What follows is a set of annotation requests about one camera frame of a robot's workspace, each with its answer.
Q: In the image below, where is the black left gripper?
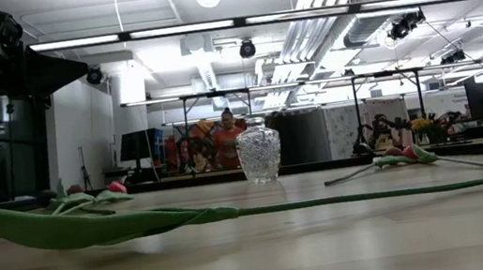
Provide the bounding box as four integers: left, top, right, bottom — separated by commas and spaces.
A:
0, 33, 93, 102

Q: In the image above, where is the dark purple artificial tulip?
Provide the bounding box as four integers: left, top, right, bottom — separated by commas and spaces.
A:
41, 172, 117, 225
0, 128, 483, 262

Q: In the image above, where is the clear cut glass vase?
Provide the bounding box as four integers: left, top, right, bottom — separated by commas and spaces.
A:
232, 113, 287, 187

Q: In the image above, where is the black tripod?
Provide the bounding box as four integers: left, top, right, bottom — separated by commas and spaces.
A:
76, 145, 95, 192

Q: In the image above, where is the overhead LED light bar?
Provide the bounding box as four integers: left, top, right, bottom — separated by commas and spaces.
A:
27, 0, 472, 63

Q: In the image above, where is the dark partition panel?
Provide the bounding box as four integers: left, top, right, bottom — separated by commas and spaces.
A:
266, 104, 333, 168

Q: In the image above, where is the yellow flower bouquet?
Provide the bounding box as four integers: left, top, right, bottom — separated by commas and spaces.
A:
409, 115, 436, 147

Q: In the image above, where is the black ceiling camera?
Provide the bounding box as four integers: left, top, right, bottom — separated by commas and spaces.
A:
84, 65, 105, 86
237, 37, 259, 60
384, 8, 430, 42

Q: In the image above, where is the black background rig frame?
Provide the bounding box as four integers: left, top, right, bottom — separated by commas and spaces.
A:
349, 65, 431, 154
177, 84, 262, 177

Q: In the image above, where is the colourful wall mural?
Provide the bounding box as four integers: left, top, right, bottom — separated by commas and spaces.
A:
158, 113, 254, 179

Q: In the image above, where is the black aluminium table frame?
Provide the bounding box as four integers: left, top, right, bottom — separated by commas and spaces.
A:
0, 131, 483, 230

